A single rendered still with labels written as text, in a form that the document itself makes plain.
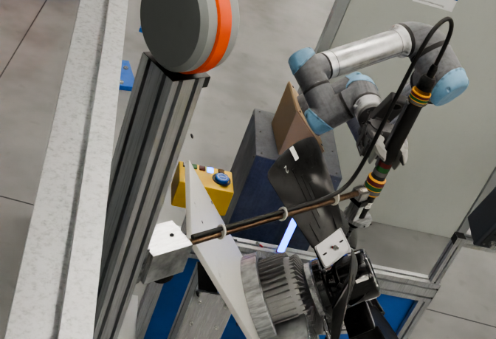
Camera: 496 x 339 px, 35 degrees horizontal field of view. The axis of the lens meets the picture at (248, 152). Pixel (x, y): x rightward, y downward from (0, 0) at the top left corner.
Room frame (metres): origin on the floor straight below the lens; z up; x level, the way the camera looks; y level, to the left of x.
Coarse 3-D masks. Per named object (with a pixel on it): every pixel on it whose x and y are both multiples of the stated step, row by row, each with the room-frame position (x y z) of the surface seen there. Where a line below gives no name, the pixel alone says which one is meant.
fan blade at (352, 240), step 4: (340, 212) 1.82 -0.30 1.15; (344, 220) 1.77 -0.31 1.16; (344, 224) 1.74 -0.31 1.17; (344, 228) 1.71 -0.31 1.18; (348, 228) 1.74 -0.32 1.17; (356, 228) 1.79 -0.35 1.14; (344, 232) 1.69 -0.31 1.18; (352, 232) 1.73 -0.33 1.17; (356, 232) 1.75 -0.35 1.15; (348, 236) 1.68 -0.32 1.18; (352, 236) 1.70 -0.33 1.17; (356, 236) 1.72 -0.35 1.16; (348, 240) 1.65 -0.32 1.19; (352, 240) 1.67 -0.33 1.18; (356, 240) 1.69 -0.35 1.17; (352, 244) 1.65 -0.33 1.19; (352, 248) 1.64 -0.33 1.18
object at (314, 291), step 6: (306, 264) 1.50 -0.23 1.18; (306, 270) 1.48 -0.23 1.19; (306, 276) 1.46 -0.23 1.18; (312, 276) 1.48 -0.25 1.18; (312, 282) 1.45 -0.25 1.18; (312, 288) 1.44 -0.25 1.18; (312, 294) 1.43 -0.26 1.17; (318, 294) 1.44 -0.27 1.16; (318, 300) 1.42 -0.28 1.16; (318, 306) 1.42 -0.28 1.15; (324, 312) 1.42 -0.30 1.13
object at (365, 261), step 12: (360, 252) 1.52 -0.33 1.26; (312, 264) 1.49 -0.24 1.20; (336, 264) 1.49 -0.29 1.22; (348, 264) 1.49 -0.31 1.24; (360, 264) 1.48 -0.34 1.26; (324, 276) 1.47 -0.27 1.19; (336, 276) 1.47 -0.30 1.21; (360, 276) 1.46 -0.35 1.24; (372, 276) 1.47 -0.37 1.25; (324, 288) 1.44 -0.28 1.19; (360, 288) 1.45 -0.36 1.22; (372, 288) 1.46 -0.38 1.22; (324, 300) 1.42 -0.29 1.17; (360, 300) 1.46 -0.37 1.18
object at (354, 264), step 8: (352, 256) 1.27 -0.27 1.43; (352, 264) 1.26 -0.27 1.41; (352, 272) 1.26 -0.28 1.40; (352, 280) 1.26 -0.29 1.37; (352, 288) 1.30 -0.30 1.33; (344, 296) 1.35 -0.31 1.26; (344, 304) 1.24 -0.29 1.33; (336, 312) 1.33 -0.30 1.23; (344, 312) 1.19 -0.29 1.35; (336, 320) 1.28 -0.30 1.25; (336, 328) 1.24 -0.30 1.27; (336, 336) 1.20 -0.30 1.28
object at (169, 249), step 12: (156, 228) 1.13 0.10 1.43; (168, 228) 1.14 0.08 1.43; (156, 240) 1.10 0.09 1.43; (168, 240) 1.11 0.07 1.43; (180, 240) 1.12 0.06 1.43; (156, 252) 1.07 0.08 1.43; (168, 252) 1.08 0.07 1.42; (180, 252) 1.10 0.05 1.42; (144, 264) 1.06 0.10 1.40; (156, 264) 1.06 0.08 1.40; (168, 264) 1.09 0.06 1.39; (180, 264) 1.11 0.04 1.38; (144, 276) 1.06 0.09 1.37; (156, 276) 1.07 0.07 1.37
